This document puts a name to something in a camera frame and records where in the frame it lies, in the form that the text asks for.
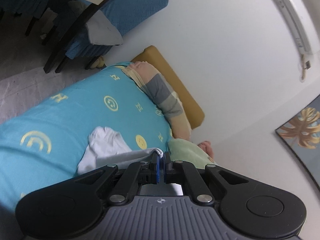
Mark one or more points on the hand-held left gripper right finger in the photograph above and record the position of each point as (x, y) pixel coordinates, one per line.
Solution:
(167, 167)

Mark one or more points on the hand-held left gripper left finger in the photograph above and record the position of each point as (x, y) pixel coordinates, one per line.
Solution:
(157, 167)

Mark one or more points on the white shirt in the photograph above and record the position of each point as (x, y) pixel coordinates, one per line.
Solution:
(105, 145)

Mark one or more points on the green fleece blanket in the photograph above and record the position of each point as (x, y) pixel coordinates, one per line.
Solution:
(185, 152)

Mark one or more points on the pink plush toy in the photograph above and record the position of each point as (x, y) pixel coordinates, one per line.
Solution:
(206, 147)

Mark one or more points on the patchwork pillow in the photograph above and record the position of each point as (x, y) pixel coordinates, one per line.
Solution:
(160, 92)

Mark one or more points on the tan headboard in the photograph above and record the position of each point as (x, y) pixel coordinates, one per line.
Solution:
(180, 85)

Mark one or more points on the blue patterned bed sheet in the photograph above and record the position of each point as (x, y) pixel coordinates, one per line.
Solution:
(75, 105)

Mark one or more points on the yellow plush toy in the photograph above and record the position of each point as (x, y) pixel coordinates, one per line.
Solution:
(97, 62)

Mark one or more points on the grey cushion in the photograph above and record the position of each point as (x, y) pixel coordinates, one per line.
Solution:
(102, 33)

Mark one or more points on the chair with blue quilted cover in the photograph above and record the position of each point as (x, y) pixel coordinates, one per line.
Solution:
(135, 7)

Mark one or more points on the air conditioner pipe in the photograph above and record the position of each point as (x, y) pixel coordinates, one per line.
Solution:
(303, 67)

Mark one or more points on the framed leaf wall picture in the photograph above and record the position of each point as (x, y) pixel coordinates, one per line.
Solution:
(302, 130)

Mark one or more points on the white wall air conditioner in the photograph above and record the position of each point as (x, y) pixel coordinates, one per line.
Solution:
(287, 12)

